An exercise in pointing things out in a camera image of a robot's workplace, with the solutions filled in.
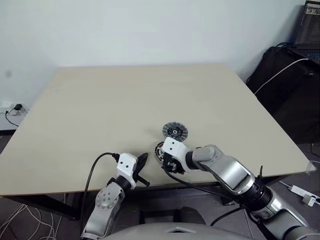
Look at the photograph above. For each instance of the white power strip with adapter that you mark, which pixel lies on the white power strip with adapter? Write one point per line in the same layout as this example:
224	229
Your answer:
301	191

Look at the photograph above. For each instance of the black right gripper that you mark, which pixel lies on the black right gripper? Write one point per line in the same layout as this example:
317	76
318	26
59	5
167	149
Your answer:
175	166

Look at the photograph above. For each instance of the clear tape table corner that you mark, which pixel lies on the clear tape table corner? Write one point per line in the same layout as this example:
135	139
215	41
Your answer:
310	167

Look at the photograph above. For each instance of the round grey motor rotor cover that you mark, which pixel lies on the round grey motor rotor cover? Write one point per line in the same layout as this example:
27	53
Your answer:
175	130

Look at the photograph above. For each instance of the black open laptop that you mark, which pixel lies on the black open laptop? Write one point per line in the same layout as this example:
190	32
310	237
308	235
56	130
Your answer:
310	27

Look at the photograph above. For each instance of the large black bag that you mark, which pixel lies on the large black bag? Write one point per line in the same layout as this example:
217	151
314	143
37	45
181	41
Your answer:
290	100

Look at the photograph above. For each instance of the black table frame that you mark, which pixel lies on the black table frame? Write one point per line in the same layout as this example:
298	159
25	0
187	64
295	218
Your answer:
50	206

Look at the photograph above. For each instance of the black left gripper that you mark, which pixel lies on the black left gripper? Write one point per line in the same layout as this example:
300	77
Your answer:
138	176

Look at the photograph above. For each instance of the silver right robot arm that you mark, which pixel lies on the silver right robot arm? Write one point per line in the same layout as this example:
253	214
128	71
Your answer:
237	172

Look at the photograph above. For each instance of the black plug-in charger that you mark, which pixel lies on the black plug-in charger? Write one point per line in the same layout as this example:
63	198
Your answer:
18	107

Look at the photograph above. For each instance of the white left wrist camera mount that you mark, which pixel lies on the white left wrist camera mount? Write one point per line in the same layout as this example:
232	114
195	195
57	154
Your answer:
127	166

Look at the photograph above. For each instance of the white wall power strip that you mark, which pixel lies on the white wall power strip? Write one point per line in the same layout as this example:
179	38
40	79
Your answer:
6	107

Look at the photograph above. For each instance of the dark rounded shape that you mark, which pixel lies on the dark rounded shape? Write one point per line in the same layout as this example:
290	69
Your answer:
191	215

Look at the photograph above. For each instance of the round copper-wound motor stator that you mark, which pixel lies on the round copper-wound motor stator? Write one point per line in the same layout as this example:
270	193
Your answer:
158	151

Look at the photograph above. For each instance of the grey robot torso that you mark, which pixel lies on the grey robot torso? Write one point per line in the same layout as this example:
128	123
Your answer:
175	231

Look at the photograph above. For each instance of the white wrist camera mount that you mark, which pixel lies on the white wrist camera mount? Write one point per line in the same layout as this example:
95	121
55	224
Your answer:
127	166
173	147

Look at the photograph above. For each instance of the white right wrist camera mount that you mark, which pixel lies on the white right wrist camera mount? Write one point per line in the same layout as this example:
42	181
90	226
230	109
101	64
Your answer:
173	147

